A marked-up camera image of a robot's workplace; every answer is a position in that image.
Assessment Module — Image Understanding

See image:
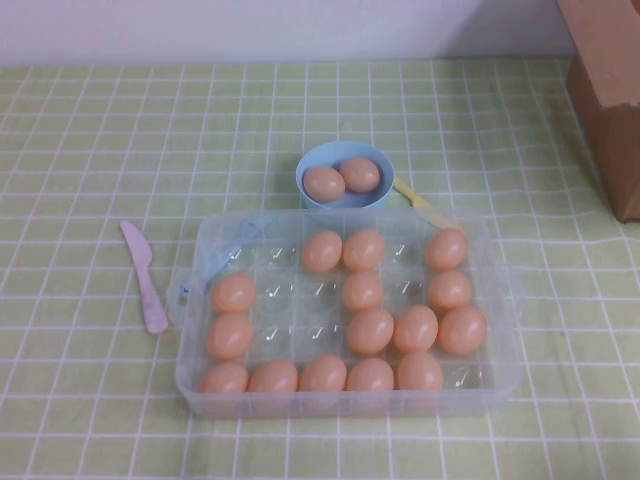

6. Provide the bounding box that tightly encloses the pink plastic knife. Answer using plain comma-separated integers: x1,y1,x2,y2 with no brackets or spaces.
118,220,170,335

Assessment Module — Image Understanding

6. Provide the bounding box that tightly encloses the light blue plastic bowl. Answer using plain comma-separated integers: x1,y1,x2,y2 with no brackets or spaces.
294,141,397,210

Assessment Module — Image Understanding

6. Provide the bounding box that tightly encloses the brown cardboard box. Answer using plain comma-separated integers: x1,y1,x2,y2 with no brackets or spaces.
557,0,640,226

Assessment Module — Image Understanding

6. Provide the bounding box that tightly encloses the clear plastic egg box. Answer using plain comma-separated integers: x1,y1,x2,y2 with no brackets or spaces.
168,207,525,419

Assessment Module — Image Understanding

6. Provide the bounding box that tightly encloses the green checkered tablecloth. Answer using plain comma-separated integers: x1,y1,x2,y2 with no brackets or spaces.
0,57,640,480

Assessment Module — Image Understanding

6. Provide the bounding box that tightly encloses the tan plastic egg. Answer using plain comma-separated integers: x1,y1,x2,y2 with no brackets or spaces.
345,357,396,393
342,270,385,313
425,227,469,272
303,166,347,203
199,362,250,395
339,157,382,194
346,307,396,357
397,351,445,393
427,269,474,311
210,272,257,316
300,230,344,274
341,228,386,273
206,312,254,362
392,304,440,354
247,360,300,395
439,305,488,356
298,354,348,394

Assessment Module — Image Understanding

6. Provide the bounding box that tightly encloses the yellow plastic knife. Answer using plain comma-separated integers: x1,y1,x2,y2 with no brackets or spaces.
393,177,455,227

